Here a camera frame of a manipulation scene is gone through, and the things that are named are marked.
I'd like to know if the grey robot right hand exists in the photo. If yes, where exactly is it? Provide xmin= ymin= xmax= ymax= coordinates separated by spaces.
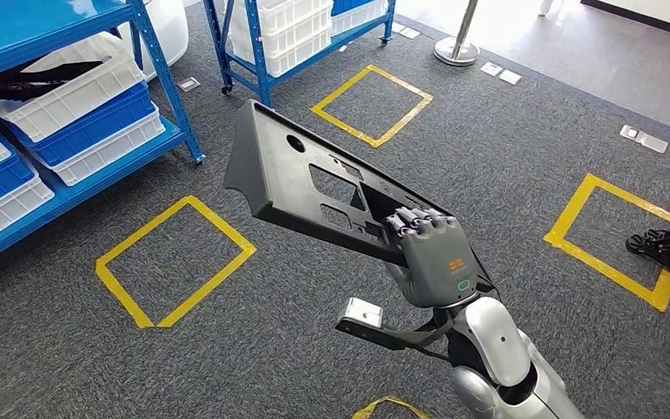
xmin=384 ymin=207 xmax=481 ymax=309

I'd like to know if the black plastic plate bracket part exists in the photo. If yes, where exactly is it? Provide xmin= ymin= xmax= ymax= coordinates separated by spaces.
xmin=223 ymin=99 xmax=495 ymax=293

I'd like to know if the blue metal shelf rack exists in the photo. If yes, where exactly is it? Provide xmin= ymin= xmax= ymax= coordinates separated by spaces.
xmin=0 ymin=0 xmax=207 ymax=274
xmin=202 ymin=0 xmax=398 ymax=109

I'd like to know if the black part in crate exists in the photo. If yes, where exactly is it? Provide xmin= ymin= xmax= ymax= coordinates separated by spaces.
xmin=0 ymin=56 xmax=106 ymax=104

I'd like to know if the yellow floor tape square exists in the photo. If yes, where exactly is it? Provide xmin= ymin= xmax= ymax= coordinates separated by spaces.
xmin=94 ymin=195 xmax=257 ymax=330
xmin=544 ymin=172 xmax=670 ymax=313
xmin=311 ymin=65 xmax=434 ymax=149
xmin=351 ymin=395 xmax=432 ymax=419

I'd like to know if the silver stanchion with round base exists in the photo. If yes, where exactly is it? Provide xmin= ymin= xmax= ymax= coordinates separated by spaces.
xmin=433 ymin=0 xmax=482 ymax=68

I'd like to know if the white crate stack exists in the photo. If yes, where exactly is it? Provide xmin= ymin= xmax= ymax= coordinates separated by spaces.
xmin=226 ymin=0 xmax=336 ymax=78

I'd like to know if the white car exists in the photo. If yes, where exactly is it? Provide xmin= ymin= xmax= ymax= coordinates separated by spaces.
xmin=116 ymin=0 xmax=189 ymax=82

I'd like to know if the pale wrist camera on bracket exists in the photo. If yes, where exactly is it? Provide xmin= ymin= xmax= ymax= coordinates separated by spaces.
xmin=334 ymin=298 xmax=457 ymax=354

